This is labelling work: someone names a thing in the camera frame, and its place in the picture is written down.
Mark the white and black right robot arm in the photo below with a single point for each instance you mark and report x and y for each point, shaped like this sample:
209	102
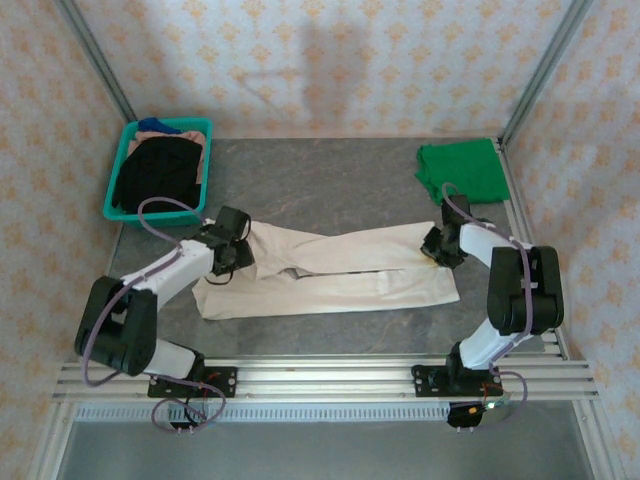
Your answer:
480	240

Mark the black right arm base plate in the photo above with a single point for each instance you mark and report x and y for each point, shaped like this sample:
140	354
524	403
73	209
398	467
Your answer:
425	382

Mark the aluminium side rail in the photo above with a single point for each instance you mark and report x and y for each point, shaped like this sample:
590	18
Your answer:
520	220

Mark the cream t-shirt with robot print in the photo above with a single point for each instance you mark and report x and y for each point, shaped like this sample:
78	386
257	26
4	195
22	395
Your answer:
350	290

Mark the black t-shirt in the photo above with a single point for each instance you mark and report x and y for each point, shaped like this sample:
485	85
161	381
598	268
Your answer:
155	175

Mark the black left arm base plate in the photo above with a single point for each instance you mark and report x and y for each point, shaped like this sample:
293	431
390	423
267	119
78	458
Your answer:
227	382

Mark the aluminium frame post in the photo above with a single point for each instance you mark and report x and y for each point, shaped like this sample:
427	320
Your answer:
95	55
545	65

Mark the teal plastic basket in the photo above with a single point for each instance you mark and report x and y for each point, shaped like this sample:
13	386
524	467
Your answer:
150	219

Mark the black controller box with lights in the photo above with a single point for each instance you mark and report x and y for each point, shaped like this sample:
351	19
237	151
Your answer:
465	415

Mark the aluminium mounting rail beam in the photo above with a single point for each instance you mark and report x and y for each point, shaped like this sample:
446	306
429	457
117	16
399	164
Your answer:
325	380

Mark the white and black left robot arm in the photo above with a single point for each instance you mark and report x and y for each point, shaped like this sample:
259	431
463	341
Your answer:
170	265

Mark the green t-shirt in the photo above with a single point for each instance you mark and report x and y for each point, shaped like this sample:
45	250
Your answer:
470	167

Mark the blue garment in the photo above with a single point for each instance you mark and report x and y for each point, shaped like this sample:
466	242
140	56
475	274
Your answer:
157	125

